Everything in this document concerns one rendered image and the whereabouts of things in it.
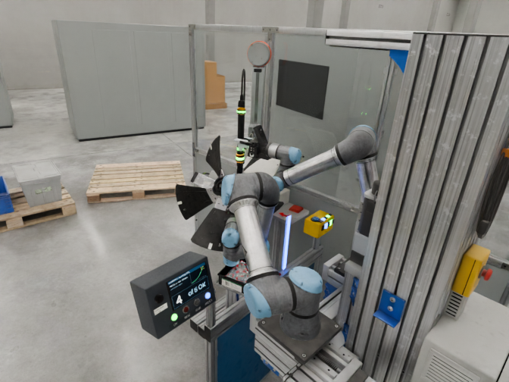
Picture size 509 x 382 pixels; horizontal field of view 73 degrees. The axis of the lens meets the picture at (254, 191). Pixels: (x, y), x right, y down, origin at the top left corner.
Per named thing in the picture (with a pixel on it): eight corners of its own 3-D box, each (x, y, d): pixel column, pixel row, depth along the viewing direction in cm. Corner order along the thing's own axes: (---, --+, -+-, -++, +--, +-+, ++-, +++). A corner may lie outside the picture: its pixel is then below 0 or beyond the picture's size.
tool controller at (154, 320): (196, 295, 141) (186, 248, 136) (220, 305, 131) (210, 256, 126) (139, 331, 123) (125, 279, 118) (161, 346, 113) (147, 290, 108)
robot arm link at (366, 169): (364, 245, 161) (341, 133, 146) (367, 230, 174) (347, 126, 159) (391, 244, 156) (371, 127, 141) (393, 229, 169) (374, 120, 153)
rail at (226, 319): (316, 254, 213) (317, 242, 210) (321, 256, 211) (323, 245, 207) (204, 338, 151) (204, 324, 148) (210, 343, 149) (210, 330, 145)
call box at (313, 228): (317, 224, 209) (320, 209, 204) (332, 230, 203) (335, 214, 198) (302, 234, 198) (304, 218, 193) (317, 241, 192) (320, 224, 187)
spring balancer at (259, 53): (247, 65, 235) (246, 66, 229) (248, 40, 228) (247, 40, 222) (270, 67, 234) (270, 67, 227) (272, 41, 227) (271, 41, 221)
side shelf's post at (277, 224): (271, 296, 289) (278, 208, 254) (275, 299, 287) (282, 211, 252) (268, 299, 286) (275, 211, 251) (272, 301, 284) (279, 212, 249)
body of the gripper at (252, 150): (246, 156, 176) (266, 161, 170) (246, 139, 172) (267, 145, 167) (254, 152, 182) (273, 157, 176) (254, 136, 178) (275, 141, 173)
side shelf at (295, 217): (270, 198, 270) (270, 195, 269) (308, 214, 249) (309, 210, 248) (249, 208, 254) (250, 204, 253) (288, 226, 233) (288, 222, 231)
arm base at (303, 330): (329, 325, 127) (332, 305, 123) (303, 348, 117) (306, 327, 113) (297, 303, 137) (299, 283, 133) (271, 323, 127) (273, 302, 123)
